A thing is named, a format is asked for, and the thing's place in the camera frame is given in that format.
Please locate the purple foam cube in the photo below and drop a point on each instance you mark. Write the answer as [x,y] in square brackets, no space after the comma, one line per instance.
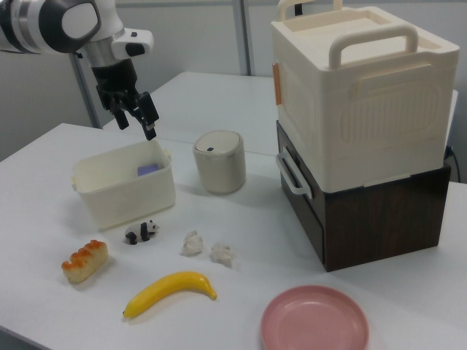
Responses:
[147,170]

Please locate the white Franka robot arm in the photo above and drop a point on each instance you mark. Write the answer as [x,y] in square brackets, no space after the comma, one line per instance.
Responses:
[40,22]

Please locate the cream open plastic box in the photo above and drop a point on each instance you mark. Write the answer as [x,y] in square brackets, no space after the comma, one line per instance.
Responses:
[124,189]

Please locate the toy bread with orange topping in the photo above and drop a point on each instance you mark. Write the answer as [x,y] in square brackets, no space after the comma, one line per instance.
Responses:
[85,260]

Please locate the small panda figurine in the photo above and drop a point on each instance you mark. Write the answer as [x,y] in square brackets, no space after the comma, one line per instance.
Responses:
[141,232]

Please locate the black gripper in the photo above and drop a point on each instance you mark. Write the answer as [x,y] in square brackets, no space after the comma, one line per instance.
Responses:
[116,80]

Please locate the cream cylindrical trash can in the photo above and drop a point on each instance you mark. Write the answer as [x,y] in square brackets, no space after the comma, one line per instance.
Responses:
[219,162]

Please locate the yellow toy banana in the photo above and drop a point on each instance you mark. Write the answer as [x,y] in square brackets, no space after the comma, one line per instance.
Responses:
[171,291]

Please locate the large cream storage container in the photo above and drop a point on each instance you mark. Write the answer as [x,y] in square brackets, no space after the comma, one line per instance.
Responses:
[365,95]

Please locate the dark wooden drawer cabinet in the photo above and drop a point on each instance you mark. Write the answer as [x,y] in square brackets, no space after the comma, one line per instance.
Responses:
[365,218]

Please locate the pink plastic plate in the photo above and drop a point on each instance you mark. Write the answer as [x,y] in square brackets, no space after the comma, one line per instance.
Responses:
[314,318]

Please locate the crumpled white paper ball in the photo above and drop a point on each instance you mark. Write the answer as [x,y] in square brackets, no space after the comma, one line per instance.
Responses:
[192,243]
[222,252]

